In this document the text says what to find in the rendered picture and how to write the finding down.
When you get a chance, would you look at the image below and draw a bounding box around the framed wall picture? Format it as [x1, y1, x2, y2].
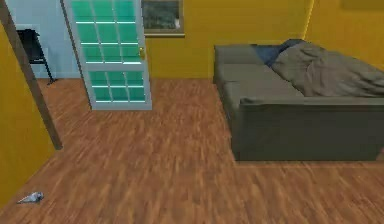
[140, 0, 186, 38]

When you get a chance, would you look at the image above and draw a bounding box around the black chair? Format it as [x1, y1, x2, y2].
[16, 28, 58, 86]

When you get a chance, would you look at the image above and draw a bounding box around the small grey cone object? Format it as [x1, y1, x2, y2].
[16, 191, 45, 205]

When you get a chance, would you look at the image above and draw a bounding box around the white door with green panes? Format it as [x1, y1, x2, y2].
[61, 0, 153, 111]

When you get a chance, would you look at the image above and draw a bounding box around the grey sofa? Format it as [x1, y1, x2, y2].
[213, 43, 384, 163]

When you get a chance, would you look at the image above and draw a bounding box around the blue pillow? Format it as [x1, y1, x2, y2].
[252, 38, 305, 67]

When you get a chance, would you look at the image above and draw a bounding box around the grey blanket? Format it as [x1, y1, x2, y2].
[270, 41, 384, 98]

